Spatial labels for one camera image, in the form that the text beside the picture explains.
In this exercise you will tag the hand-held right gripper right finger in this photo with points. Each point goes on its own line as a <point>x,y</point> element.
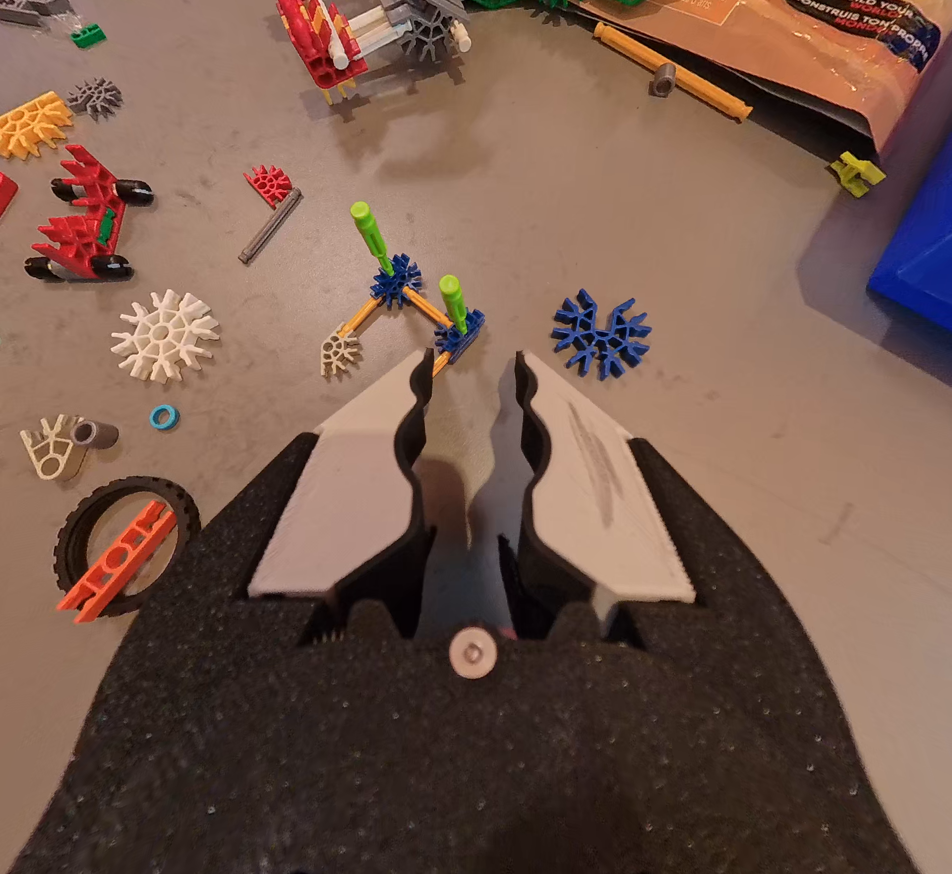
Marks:
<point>595,509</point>

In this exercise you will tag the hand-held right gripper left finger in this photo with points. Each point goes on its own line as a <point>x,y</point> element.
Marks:
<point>342,509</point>

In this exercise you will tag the blue and yellow rod assembly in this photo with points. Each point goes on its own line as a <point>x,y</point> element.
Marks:
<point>394,282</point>

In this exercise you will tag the blue double connector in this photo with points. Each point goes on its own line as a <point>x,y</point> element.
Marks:
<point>595,334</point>

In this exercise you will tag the orange ladder connector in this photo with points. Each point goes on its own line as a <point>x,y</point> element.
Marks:
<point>111,569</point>

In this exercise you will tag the white snowflake connector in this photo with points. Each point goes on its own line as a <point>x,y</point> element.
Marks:
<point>163,334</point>

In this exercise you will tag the grey spacer tube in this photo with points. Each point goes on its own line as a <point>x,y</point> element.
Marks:
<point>102,435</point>
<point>664,79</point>

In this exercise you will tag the black rubber tyre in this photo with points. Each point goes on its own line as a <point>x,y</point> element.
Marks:
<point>68,554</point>

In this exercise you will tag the beige connector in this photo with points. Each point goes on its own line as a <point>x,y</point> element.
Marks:
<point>65,451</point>

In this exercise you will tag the grey rod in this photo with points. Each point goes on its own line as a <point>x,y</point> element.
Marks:
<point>269,227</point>

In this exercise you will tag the small red connector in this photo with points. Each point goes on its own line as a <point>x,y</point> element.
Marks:
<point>269,183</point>

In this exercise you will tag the red assembly with black wheels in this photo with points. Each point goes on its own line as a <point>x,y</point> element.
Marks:
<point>82,241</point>

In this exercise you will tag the blue plastic lid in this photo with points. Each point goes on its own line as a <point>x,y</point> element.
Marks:
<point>922,271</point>

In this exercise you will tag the yellow-green clip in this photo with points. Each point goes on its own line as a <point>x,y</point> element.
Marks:
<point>855,174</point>

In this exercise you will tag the long yellow rod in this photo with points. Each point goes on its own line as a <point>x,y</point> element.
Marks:
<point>706,93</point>

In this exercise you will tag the red fan connector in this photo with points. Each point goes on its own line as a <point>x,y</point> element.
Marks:
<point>4,193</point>

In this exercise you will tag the multicolour toy model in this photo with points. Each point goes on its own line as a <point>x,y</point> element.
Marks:
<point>320,33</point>

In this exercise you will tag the small grey snowflake connector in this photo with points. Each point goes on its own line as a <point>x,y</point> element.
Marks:
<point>95,96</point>

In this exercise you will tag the yellow fan connector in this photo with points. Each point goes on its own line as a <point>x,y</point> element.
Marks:
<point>33,122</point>

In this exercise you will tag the small green brick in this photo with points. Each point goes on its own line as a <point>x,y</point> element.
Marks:
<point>89,35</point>

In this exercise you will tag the dark grey connector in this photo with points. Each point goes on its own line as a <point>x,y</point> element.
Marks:
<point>30,0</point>

